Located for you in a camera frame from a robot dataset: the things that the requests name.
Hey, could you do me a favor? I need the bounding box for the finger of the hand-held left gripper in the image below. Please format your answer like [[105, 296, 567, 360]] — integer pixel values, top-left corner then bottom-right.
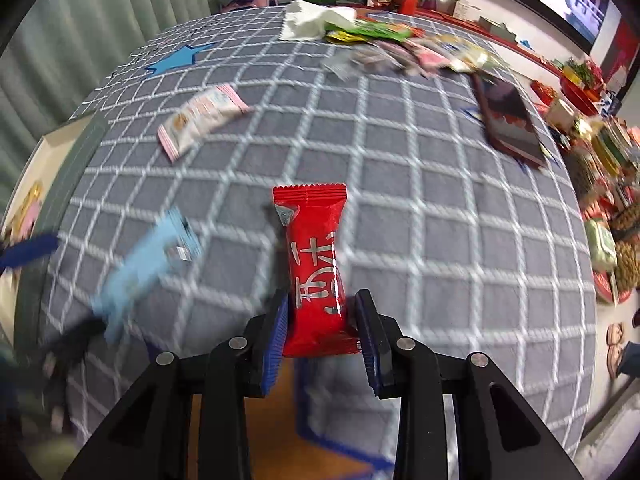
[[0, 231, 61, 272], [39, 316, 108, 367]]

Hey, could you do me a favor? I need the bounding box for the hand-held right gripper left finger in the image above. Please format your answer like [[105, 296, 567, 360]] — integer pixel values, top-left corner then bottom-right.
[[62, 287, 291, 480]]

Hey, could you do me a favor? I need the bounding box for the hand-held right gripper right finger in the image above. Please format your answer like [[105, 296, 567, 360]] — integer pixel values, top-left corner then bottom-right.
[[352, 289, 586, 480]]

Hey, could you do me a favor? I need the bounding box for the red snack packet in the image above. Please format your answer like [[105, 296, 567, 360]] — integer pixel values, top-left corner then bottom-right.
[[272, 184, 362, 359]]

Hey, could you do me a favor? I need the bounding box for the light blue snack packet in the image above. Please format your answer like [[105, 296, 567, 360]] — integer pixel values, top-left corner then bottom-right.
[[91, 207, 202, 345]]

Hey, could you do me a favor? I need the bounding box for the yellow pink snack packet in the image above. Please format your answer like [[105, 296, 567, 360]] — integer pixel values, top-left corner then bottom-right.
[[7, 183, 45, 243]]

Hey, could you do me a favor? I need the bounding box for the grey checked tablecloth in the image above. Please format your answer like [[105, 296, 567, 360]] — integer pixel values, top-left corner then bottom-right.
[[12, 6, 599, 480]]

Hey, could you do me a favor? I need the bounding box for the pink white snack packet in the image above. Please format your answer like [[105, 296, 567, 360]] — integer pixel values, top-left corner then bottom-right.
[[157, 84, 251, 164]]

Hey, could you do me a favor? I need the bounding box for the grey green curtain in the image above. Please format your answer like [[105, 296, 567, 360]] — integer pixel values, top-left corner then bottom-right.
[[0, 0, 228, 211]]

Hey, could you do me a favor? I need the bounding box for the pair of slippers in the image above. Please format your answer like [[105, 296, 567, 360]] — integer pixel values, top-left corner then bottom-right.
[[605, 322, 627, 380]]

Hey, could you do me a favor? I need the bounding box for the pale green packet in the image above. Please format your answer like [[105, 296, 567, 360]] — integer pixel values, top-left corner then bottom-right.
[[584, 219, 619, 272]]

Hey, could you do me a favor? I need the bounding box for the dark red flat packet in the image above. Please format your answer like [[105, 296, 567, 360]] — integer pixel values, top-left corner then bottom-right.
[[472, 73, 549, 169]]

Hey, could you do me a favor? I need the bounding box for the clutter of packaged goods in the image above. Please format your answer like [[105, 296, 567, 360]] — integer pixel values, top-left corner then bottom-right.
[[530, 56, 640, 307]]

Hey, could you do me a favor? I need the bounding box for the pile of mixed snack packets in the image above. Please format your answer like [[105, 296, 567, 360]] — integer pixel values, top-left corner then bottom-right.
[[321, 17, 507, 82]]

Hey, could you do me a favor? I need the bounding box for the white paper tissue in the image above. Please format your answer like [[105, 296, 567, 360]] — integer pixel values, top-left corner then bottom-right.
[[278, 0, 359, 42]]

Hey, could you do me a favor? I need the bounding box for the white cardboard box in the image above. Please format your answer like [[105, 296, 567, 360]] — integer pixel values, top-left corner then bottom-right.
[[451, 0, 482, 21]]

